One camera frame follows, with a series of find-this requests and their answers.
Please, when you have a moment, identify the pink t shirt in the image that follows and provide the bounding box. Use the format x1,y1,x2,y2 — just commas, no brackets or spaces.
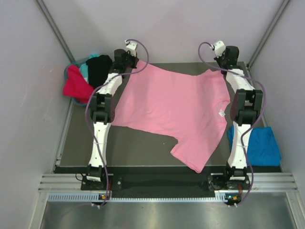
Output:
113,61,230,173

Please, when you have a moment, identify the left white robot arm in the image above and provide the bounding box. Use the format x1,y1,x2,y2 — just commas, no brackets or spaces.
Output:
85,48,139,191

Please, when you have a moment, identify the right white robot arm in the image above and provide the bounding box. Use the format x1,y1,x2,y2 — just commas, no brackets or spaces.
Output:
213,41,263,191

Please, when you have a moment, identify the black t shirt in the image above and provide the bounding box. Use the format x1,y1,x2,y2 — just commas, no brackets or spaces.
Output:
86,55,112,89

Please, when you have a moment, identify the light blue t shirt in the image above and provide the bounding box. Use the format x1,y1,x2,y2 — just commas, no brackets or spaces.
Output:
79,53,100,83

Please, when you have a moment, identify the blue plastic basket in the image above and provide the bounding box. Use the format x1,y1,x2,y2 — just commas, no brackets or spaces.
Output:
63,58,89,106

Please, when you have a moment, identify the red t shirt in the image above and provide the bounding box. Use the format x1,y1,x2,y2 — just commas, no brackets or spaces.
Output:
63,65,94,104

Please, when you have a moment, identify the folded blue t shirt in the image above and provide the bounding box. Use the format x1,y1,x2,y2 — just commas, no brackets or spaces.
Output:
226,126,282,167

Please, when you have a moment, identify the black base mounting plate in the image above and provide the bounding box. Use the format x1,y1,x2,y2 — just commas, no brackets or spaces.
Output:
80,173,252,192

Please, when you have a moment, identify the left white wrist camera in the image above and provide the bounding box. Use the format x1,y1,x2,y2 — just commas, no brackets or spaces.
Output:
125,40,138,57

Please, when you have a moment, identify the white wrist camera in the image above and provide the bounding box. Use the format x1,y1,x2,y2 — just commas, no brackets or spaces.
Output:
125,40,138,57
211,41,226,58

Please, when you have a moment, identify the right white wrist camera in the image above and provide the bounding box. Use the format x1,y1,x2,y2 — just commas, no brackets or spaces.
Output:
211,41,226,58

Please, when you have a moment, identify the right aluminium corner post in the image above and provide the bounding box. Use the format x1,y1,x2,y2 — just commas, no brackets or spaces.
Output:
246,0,291,69

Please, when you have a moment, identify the aluminium corner post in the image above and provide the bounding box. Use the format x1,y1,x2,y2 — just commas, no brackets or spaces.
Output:
246,0,291,69
34,0,75,62

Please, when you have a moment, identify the left aluminium corner post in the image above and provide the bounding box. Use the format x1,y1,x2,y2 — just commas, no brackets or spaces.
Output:
34,0,75,62

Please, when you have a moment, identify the aluminium front rail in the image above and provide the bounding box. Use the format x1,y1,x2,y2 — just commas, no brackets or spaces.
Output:
38,173,297,192

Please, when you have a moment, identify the slotted grey cable duct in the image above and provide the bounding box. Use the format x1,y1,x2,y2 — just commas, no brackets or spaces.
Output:
48,193,237,203

